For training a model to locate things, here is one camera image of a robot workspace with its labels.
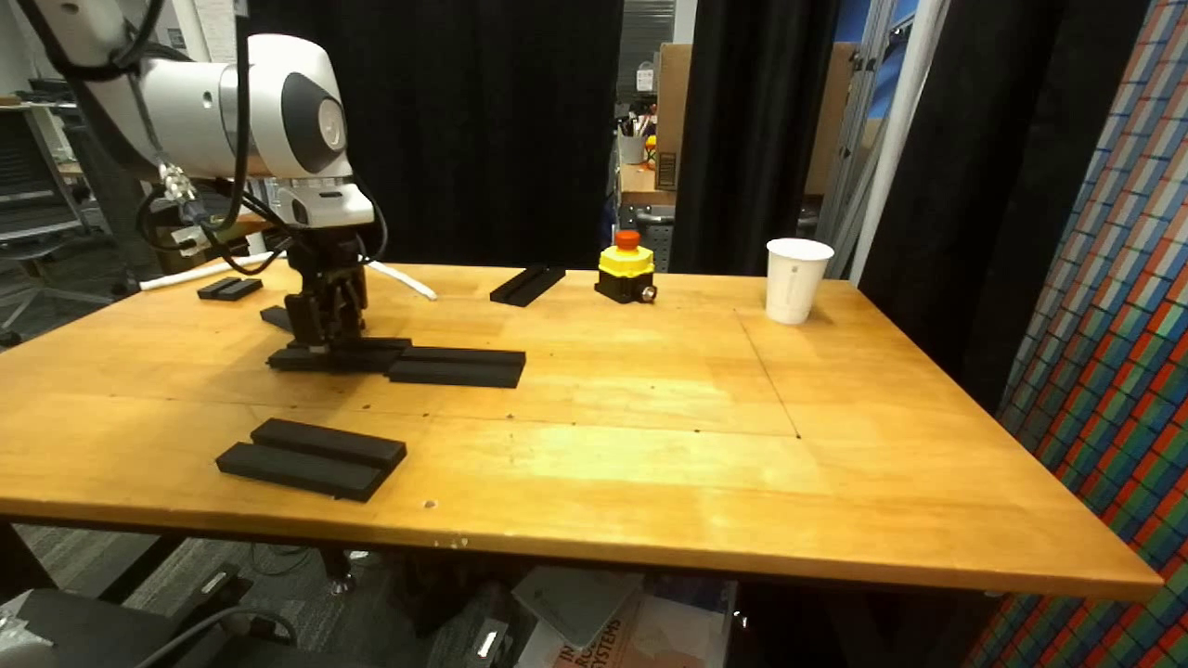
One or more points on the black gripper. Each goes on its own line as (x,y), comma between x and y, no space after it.
(323,256)

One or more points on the black long track piece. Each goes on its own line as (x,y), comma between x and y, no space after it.
(276,315)

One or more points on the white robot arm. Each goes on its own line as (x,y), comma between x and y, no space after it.
(269,114)

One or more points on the small black track piece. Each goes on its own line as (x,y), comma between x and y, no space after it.
(229,286)

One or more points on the large black double track piece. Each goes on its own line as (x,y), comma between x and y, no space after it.
(315,459)

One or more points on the black curtain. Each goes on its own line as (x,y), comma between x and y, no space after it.
(485,132)

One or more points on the yellow red emergency stop button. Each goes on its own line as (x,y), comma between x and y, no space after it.
(626,270)

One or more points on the white paper cup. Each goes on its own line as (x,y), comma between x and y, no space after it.
(796,270)

